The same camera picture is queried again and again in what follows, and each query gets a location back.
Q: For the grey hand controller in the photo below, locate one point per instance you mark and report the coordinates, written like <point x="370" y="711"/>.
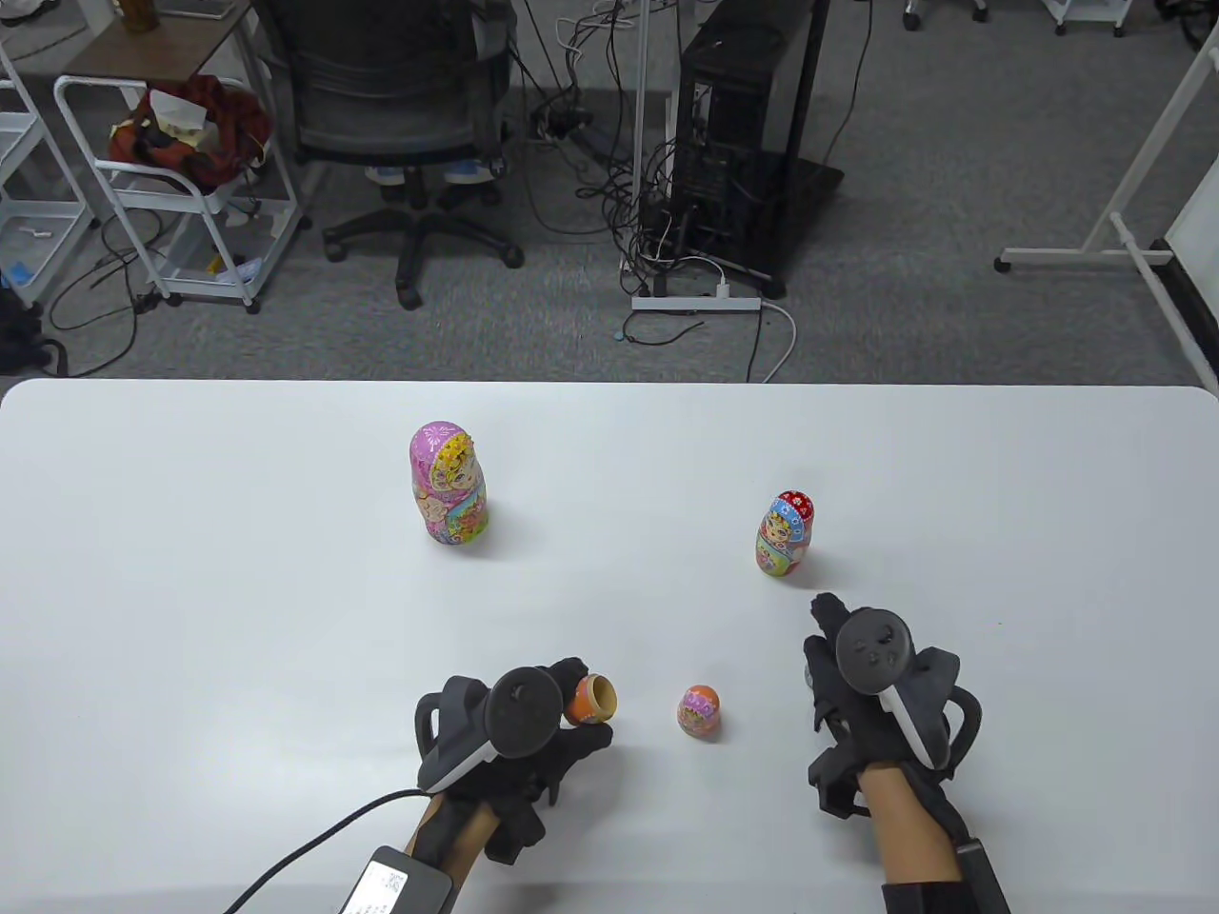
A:
<point x="524" y="714"/>
<point x="876" y="652"/>

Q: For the white board panel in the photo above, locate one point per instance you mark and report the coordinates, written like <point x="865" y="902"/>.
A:
<point x="1202" y="228"/>

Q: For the white shelf unit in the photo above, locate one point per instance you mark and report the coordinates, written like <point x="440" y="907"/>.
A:
<point x="48" y="238"/>

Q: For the person's left hand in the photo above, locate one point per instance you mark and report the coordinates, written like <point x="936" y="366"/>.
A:
<point x="533" y="790"/>

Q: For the black office chair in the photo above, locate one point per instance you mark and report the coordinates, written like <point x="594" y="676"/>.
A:
<point x="400" y="95"/>

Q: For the white power strip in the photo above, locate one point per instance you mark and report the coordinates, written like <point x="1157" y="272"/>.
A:
<point x="686" y="304"/>

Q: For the brown patterned cup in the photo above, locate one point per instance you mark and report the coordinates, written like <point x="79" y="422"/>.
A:
<point x="138" y="14"/>

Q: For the person's right hand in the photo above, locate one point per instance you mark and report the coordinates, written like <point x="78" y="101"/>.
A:
<point x="824" y="685"/>

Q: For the black computer tower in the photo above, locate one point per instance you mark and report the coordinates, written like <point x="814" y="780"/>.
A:
<point x="733" y="114"/>

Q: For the white rolling cart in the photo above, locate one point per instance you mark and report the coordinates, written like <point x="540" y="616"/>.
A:
<point x="217" y="198"/>

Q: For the white metal pole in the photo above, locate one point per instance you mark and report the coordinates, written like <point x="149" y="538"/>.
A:
<point x="642" y="143"/>

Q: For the small orange Russian doll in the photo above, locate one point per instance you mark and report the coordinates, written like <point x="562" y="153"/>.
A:
<point x="595" y="698"/>

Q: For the person's right forearm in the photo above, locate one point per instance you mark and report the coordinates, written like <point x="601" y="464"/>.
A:
<point x="905" y="828"/>

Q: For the red blue Russian doll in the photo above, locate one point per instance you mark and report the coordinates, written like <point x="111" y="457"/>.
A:
<point x="786" y="538"/>

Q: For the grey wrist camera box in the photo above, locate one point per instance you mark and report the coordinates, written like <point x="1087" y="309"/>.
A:
<point x="395" y="885"/>
<point x="986" y="881"/>

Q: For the red orange fabric bag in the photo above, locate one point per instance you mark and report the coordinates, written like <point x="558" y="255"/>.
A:
<point x="229" y="124"/>

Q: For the wooden side table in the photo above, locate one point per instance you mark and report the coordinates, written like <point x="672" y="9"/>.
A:
<point x="162" y="52"/>

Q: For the black metal stand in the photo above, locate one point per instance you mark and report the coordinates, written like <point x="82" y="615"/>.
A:
<point x="814" y="190"/>

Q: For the orange Russian doll top half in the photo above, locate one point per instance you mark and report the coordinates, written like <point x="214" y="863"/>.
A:
<point x="700" y="712"/>

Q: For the black backpack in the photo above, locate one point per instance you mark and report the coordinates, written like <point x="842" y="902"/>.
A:
<point x="19" y="333"/>

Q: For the white metal frame stand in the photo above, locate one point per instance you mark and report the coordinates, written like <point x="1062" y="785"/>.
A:
<point x="1076" y="255"/>

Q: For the white paper sheet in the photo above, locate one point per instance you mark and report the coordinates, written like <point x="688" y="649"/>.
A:
<point x="176" y="109"/>

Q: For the black power brick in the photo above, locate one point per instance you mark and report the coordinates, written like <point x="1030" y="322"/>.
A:
<point x="562" y="122"/>

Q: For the large pink Russian doll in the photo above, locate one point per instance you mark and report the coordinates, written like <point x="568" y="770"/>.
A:
<point x="448" y="486"/>

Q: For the person's left forearm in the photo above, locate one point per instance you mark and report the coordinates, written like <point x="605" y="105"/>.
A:
<point x="474" y="847"/>

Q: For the black wheeled base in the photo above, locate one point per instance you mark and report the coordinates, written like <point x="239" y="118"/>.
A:
<point x="1195" y="24"/>

